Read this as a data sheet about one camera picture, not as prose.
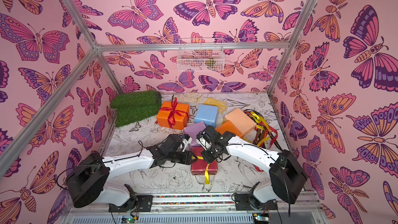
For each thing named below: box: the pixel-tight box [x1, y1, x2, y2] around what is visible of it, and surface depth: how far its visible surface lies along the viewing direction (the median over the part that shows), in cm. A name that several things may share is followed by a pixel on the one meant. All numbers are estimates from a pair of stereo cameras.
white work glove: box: [177, 92, 201, 104], surface depth 119 cm
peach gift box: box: [224, 107, 258, 137], surface depth 99 cm
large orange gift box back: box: [156, 101, 190, 131], surface depth 97 cm
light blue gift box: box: [193, 103, 219, 128], surface depth 99 cm
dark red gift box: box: [190, 146, 218, 176], surface depth 80 cm
